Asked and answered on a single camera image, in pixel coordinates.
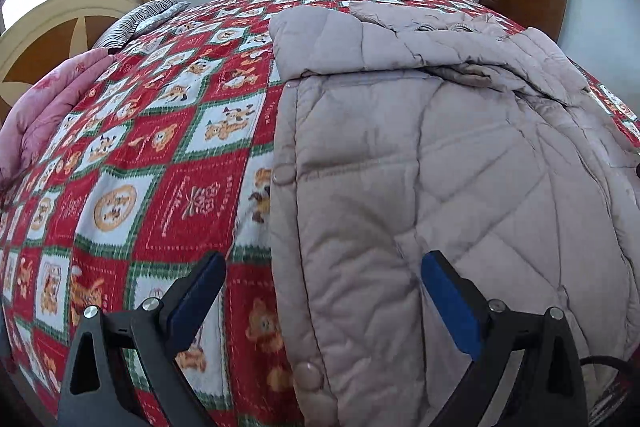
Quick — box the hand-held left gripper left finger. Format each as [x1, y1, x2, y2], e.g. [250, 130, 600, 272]
[57, 251, 228, 427]

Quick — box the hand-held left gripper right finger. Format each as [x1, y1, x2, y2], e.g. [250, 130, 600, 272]
[421, 250, 591, 427]

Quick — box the pale grey quilted jacket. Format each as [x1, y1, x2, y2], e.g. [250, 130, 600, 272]
[267, 1, 640, 427]

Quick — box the red printed bedspread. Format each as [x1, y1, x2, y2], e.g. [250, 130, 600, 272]
[0, 0, 640, 427]

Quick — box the pink folded quilt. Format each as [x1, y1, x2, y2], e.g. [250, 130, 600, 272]
[0, 48, 118, 192]

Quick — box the striped pillow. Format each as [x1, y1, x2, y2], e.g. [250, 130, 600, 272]
[92, 0, 178, 55]

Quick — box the cream and brown headboard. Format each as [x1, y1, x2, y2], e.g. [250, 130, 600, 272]
[0, 0, 146, 118]

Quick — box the grey patterned pillow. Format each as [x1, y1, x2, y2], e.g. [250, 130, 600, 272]
[135, 1, 191, 30]

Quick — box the black cable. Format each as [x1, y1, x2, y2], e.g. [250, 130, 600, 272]
[580, 355, 640, 375]

